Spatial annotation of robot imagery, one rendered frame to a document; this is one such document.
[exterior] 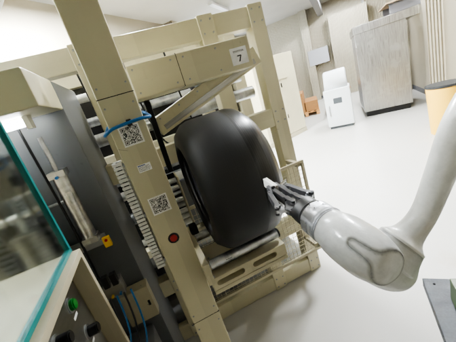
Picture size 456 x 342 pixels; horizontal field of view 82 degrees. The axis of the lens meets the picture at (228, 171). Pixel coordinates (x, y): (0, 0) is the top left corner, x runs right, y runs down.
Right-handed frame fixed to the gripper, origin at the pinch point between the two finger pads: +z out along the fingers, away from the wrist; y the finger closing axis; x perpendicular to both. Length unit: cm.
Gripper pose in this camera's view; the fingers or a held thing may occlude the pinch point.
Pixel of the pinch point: (271, 185)
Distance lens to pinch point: 83.4
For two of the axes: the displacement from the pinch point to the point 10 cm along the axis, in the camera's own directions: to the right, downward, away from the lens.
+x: 2.3, 8.8, 4.1
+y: -9.0, 3.5, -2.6
